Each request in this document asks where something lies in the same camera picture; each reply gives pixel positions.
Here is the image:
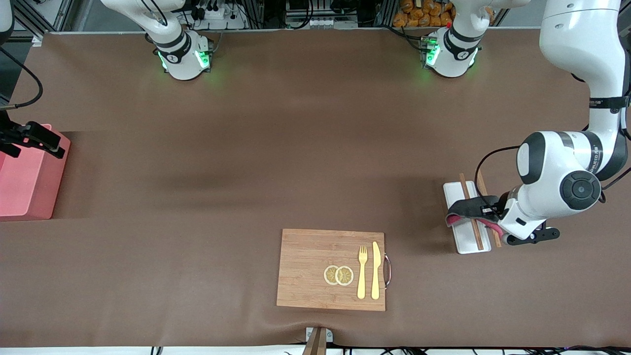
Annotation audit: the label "light brown chopstick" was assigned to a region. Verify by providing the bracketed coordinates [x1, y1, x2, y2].
[476, 169, 502, 248]

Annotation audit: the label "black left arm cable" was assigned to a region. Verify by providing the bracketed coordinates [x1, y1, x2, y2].
[474, 146, 521, 199]

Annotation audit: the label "yellow knife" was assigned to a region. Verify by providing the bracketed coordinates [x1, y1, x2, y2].
[371, 241, 382, 300]

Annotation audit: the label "dark brown chopstick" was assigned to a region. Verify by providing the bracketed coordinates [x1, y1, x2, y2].
[459, 173, 485, 251]

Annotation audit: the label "brown wooden bar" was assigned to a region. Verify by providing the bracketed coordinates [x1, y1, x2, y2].
[302, 328, 327, 355]

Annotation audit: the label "aluminium frame post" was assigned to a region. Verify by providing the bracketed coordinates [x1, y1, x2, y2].
[14, 0, 74, 34]

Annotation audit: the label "grey metal bracket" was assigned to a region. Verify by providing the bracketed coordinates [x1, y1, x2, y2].
[305, 327, 334, 344]

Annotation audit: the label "pink plastic bin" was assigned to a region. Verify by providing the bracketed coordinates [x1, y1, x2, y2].
[0, 123, 71, 221]

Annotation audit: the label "brown table mat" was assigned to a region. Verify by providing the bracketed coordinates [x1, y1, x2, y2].
[0, 27, 631, 348]

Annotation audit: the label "white power strip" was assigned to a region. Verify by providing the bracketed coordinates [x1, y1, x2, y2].
[288, 16, 359, 30]
[190, 0, 247, 30]

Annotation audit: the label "wooden cutting board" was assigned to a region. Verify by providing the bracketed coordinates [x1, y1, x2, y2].
[276, 228, 393, 312]

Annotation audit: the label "dark grey red cloth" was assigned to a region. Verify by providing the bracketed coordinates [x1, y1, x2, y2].
[445, 196, 506, 238]

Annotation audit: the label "white rectangular tray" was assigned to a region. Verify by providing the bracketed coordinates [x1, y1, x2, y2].
[443, 180, 492, 255]

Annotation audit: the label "pile of orange buns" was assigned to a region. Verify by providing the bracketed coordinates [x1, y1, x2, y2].
[393, 0, 457, 28]

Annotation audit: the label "yellow fork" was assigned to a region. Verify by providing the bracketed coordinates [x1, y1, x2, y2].
[357, 245, 369, 300]

